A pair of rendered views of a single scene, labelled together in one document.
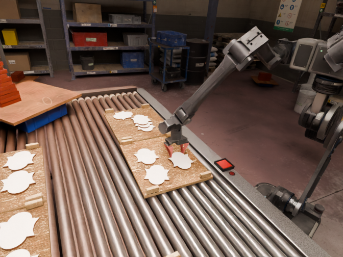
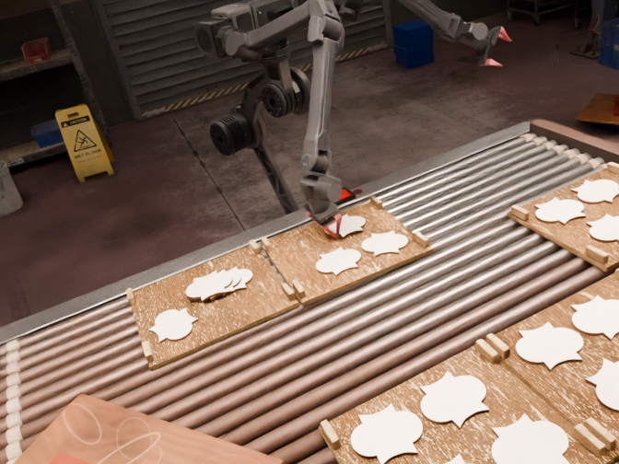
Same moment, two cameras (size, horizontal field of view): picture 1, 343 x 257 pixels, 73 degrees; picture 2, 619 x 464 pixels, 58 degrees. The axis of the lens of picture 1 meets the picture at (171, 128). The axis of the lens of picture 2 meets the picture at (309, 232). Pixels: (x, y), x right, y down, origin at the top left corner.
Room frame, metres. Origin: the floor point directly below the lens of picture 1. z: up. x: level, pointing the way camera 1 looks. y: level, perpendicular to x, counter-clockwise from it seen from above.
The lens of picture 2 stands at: (0.80, 1.41, 1.88)
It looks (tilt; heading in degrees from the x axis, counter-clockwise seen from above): 32 degrees down; 280
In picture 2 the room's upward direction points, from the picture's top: 11 degrees counter-clockwise
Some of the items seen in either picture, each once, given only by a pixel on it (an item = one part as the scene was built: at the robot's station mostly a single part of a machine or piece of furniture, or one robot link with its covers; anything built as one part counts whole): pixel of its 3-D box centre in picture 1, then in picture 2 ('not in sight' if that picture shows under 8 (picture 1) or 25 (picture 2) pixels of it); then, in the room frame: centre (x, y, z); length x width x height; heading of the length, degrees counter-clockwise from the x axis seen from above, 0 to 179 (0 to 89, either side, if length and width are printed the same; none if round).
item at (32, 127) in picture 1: (30, 110); not in sight; (1.32, 0.91, 0.97); 0.31 x 0.31 x 0.10; 69
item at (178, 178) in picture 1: (163, 160); (342, 247); (0.97, 0.03, 0.93); 0.41 x 0.35 x 0.02; 28
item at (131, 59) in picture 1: (131, 58); not in sight; (5.54, 1.07, 0.32); 0.50 x 0.41 x 0.37; 113
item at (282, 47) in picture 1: (279, 52); (230, 39); (1.30, -0.54, 1.45); 0.09 x 0.08 x 0.12; 47
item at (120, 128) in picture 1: (137, 123); (208, 299); (1.34, 0.23, 0.93); 0.41 x 0.35 x 0.02; 30
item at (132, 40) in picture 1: (135, 39); not in sight; (5.53, 0.98, 0.76); 0.50 x 0.36 x 0.24; 123
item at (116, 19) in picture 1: (124, 19); not in sight; (5.43, 1.18, 1.16); 0.60 x 0.40 x 0.15; 120
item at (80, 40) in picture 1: (89, 37); not in sight; (5.12, 1.87, 0.78); 0.66 x 0.45 x 0.28; 117
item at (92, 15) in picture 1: (87, 12); not in sight; (5.15, 1.88, 1.26); 0.49 x 0.38 x 0.34; 123
